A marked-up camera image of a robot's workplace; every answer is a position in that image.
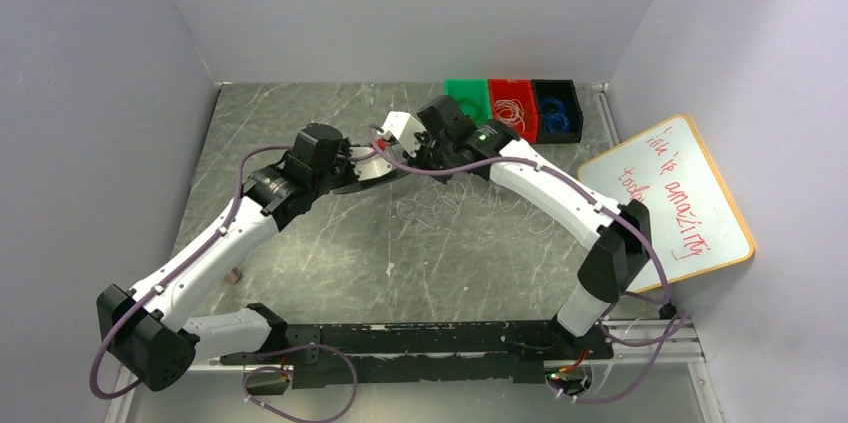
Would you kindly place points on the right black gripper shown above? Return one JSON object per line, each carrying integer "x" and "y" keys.
{"x": 420, "y": 159}

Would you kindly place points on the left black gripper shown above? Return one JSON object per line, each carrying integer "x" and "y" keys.
{"x": 361, "y": 182}

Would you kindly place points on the black cable spool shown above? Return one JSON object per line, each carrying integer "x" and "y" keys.
{"x": 363, "y": 168}

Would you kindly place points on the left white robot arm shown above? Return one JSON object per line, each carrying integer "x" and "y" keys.
{"x": 151, "y": 329}

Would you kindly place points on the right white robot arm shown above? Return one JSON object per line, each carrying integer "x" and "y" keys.
{"x": 616, "y": 235}

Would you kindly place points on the green plastic bin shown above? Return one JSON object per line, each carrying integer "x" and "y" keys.
{"x": 472, "y": 96}

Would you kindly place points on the red plastic bin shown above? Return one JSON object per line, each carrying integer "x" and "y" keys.
{"x": 513, "y": 103}

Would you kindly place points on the black plastic bin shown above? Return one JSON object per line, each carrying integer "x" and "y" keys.
{"x": 561, "y": 116}

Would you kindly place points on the pink capped small bottle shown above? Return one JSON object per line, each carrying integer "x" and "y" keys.
{"x": 233, "y": 276}

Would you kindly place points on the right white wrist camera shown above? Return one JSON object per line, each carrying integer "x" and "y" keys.
{"x": 403, "y": 128}

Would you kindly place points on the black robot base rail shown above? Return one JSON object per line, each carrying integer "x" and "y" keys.
{"x": 521, "y": 351}

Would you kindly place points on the whiteboard with wooden frame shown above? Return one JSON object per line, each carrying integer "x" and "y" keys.
{"x": 696, "y": 227}

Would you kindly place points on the aluminium extrusion frame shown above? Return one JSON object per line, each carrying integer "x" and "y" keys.
{"x": 639, "y": 346}

